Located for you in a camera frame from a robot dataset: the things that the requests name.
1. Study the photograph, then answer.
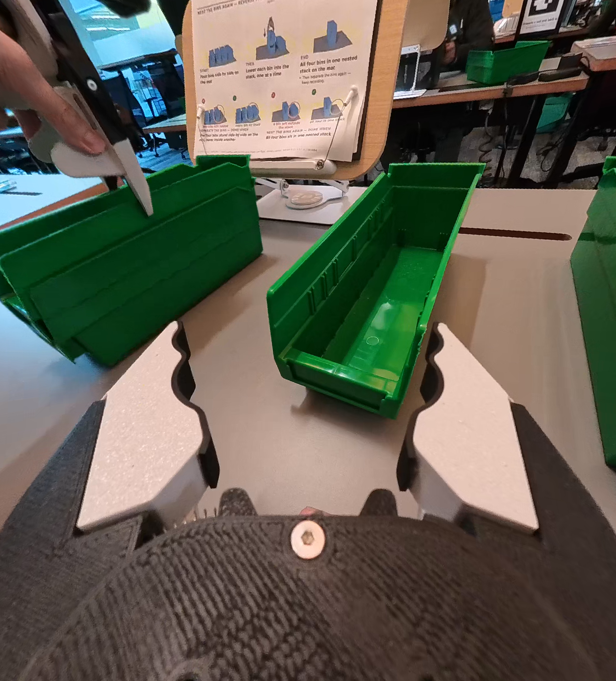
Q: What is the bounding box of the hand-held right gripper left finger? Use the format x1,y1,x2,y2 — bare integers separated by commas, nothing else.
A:
75,321,220,535

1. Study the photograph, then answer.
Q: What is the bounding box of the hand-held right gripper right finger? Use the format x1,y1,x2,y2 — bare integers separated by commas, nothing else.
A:
396,322,540,535

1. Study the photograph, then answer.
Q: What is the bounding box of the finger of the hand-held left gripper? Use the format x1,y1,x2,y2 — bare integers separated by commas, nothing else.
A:
110,139,155,217

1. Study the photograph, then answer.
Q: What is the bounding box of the grey desk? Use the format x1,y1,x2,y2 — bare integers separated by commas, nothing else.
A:
0,173,616,591

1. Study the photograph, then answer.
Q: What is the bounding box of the black office chair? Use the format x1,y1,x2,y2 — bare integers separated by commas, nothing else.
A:
103,69,146,155

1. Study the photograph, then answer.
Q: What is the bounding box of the white clipboard stand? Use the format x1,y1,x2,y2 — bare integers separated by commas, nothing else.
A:
250,159,368,225

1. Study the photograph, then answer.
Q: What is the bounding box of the instruction sheet on wooden board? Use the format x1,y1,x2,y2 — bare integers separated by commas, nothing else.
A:
180,0,410,182

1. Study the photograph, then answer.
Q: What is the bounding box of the clear acrylic sign holder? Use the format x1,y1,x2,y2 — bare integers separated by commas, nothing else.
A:
394,44,430,100

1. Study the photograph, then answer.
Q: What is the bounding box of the green crate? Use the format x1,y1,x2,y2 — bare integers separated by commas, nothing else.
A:
536,93,576,134

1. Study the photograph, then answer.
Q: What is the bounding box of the long wooden table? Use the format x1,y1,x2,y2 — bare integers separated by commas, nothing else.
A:
393,50,616,187

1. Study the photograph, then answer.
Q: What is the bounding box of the black box device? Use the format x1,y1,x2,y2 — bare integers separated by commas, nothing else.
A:
507,52,590,86

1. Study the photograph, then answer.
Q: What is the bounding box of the printed marker board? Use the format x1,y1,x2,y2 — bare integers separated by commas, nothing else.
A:
518,0,578,35

